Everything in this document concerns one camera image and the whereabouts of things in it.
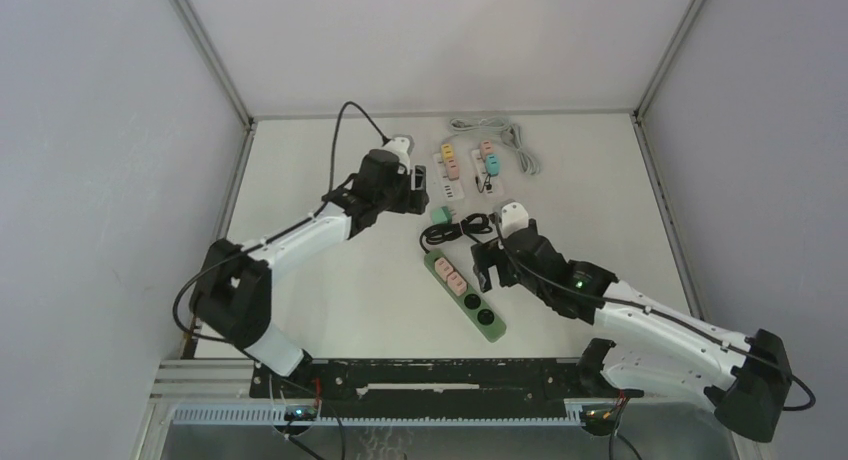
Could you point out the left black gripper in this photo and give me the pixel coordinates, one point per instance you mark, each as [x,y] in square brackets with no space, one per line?
[414,201]

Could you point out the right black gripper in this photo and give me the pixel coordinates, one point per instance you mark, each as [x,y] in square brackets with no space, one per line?
[485,256]

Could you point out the green charger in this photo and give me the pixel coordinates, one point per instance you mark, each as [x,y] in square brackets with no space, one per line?
[443,215]

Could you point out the white power strip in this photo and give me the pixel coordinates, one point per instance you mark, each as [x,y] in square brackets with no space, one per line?
[488,186]
[452,190]

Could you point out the pink charger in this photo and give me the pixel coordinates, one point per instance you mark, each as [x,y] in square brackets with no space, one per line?
[456,284]
[452,169]
[486,148]
[443,268]

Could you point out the green power strip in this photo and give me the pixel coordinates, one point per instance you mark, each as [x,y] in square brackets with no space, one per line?
[472,304]

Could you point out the teal blue charger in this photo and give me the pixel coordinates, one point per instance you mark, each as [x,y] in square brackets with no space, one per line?
[492,165]

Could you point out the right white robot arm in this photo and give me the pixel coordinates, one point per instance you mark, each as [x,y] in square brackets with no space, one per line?
[744,380]

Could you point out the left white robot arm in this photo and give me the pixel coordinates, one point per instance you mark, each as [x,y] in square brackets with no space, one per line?
[233,291]

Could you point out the yellow charger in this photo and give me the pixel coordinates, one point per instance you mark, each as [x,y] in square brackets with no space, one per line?
[447,151]

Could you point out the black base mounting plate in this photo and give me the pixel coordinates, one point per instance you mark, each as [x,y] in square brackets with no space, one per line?
[488,389]

